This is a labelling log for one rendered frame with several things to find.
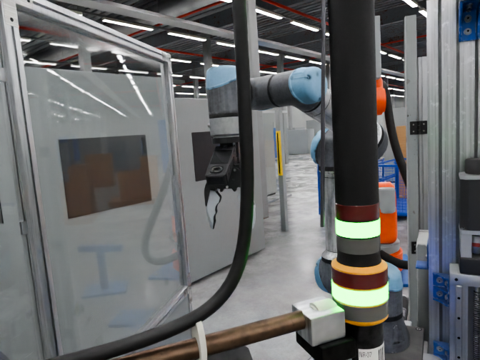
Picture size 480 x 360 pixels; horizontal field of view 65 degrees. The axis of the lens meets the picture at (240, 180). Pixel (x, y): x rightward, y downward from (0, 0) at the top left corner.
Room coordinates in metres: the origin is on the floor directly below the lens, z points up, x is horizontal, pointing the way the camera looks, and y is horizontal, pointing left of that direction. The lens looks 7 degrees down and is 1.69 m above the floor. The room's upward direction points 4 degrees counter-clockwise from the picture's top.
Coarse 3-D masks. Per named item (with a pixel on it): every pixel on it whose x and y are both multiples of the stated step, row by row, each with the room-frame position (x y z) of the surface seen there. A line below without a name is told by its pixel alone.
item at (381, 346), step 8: (352, 328) 0.28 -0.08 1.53; (360, 328) 0.28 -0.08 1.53; (368, 328) 0.28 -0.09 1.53; (376, 328) 0.28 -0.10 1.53; (352, 336) 0.28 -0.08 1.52; (360, 336) 0.28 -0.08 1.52; (368, 336) 0.28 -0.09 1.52; (376, 336) 0.28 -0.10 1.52; (360, 344) 0.28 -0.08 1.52; (368, 344) 0.28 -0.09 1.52; (376, 344) 0.28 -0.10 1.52; (360, 352) 0.28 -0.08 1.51; (368, 352) 0.28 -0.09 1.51; (376, 352) 0.28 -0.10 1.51
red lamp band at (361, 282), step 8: (336, 272) 0.28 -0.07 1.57; (384, 272) 0.28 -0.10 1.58; (336, 280) 0.29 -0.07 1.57; (344, 280) 0.28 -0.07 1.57; (352, 280) 0.27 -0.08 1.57; (360, 280) 0.27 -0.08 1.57; (368, 280) 0.27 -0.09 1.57; (376, 280) 0.27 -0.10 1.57; (384, 280) 0.28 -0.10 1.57; (352, 288) 0.27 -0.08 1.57; (360, 288) 0.27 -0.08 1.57; (368, 288) 0.27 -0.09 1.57; (376, 288) 0.27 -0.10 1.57
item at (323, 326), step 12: (312, 300) 0.29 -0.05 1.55; (312, 312) 0.27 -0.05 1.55; (324, 312) 0.27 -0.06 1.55; (336, 312) 0.27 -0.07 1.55; (312, 324) 0.26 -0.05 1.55; (324, 324) 0.26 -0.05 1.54; (336, 324) 0.27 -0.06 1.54; (300, 336) 0.29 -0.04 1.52; (312, 336) 0.26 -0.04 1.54; (324, 336) 0.26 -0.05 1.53; (336, 336) 0.27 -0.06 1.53; (348, 336) 0.27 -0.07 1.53; (312, 348) 0.27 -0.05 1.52; (324, 348) 0.26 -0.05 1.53; (336, 348) 0.26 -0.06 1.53; (348, 348) 0.26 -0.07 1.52
